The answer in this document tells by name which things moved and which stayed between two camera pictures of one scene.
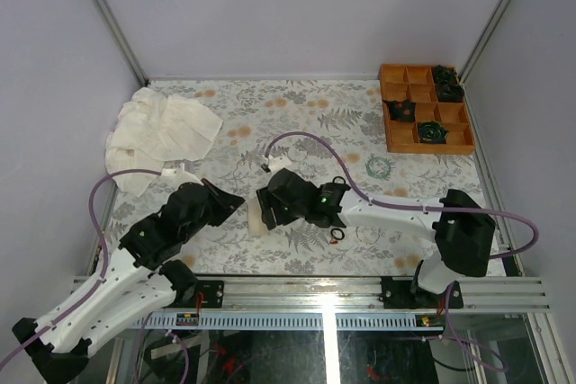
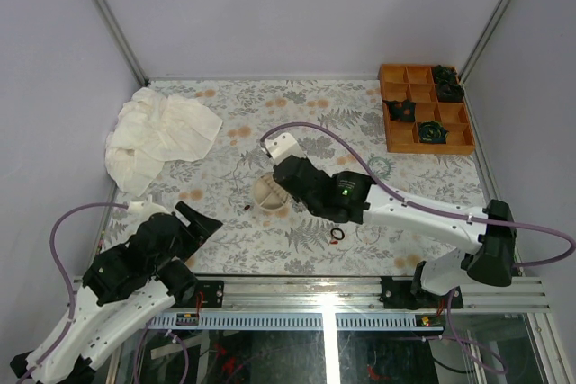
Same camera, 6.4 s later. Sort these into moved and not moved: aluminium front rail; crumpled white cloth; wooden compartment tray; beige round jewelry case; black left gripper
Moved: black left gripper; beige round jewelry case
Not moved: wooden compartment tray; crumpled white cloth; aluminium front rail
